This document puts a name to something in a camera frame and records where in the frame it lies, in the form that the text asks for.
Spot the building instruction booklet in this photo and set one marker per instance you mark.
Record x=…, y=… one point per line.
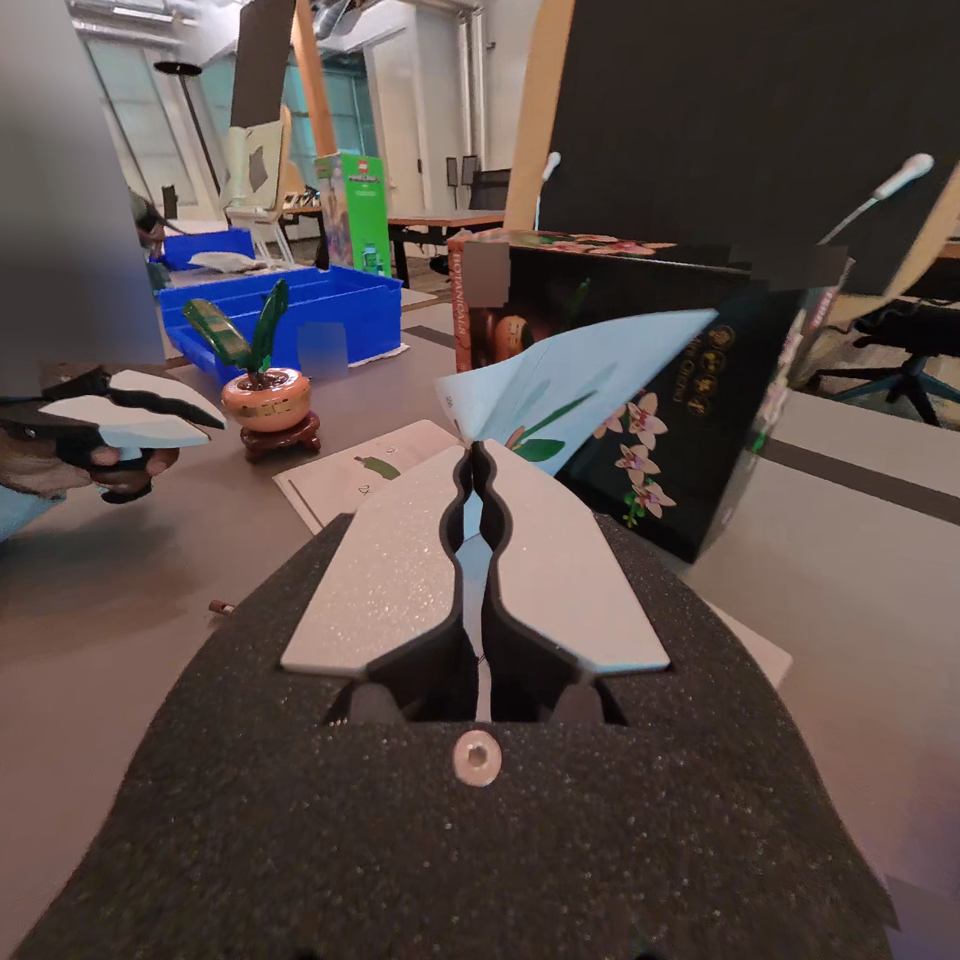
x=570, y=375

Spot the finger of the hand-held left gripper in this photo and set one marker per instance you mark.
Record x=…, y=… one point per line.
x=142, y=427
x=154, y=384

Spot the grey desk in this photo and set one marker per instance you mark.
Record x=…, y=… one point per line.
x=112, y=562

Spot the black orchid toy set box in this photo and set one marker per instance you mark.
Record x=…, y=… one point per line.
x=712, y=465

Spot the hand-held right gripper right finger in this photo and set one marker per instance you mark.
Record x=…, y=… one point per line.
x=570, y=585

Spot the toy flower pot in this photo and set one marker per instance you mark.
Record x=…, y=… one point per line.
x=266, y=405

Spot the wooden easel with board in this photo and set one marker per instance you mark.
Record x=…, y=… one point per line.
x=259, y=161

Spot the person's left hand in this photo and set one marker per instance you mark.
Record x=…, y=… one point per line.
x=30, y=465

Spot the silver vertical pipe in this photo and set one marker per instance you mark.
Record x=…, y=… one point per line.
x=474, y=90

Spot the white paper sheet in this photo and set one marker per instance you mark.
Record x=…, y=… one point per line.
x=390, y=351

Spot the green toy set box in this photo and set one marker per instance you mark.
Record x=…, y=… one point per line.
x=367, y=217

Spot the white bag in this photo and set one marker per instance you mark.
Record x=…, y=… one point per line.
x=225, y=260

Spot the blue plastic bin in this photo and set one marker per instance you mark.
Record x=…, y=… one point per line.
x=337, y=300
x=176, y=251

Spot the white rounded-tip rod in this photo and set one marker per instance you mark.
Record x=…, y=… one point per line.
x=911, y=169
x=553, y=160

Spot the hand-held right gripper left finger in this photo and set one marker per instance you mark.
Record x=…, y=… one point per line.
x=375, y=585

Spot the brown-topped office desk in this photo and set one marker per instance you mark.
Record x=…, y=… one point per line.
x=442, y=219

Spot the black floor lamp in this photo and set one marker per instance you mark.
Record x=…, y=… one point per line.
x=180, y=69

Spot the large black cardboard board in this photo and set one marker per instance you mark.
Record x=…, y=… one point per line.
x=750, y=112

